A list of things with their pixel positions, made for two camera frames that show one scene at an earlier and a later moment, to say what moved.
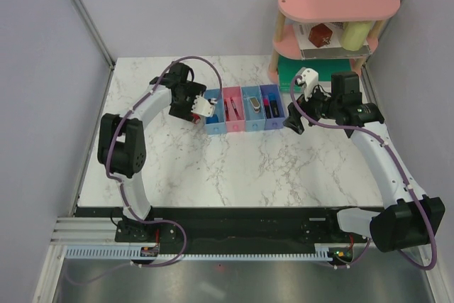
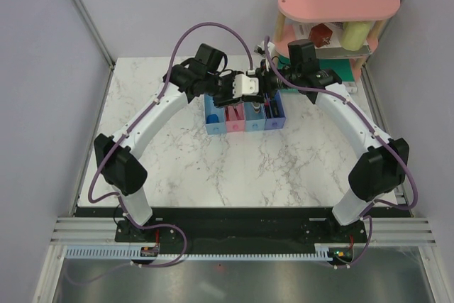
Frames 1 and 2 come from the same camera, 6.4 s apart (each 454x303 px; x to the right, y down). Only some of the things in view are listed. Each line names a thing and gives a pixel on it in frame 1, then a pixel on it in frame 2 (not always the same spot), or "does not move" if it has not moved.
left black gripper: [194, 89] -> [228, 98]
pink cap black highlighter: [267, 108] does not move
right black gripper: [294, 120] -> [265, 87]
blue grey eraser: [213, 119] does not move
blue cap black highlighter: [274, 105] does not move
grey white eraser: [255, 104] does not move
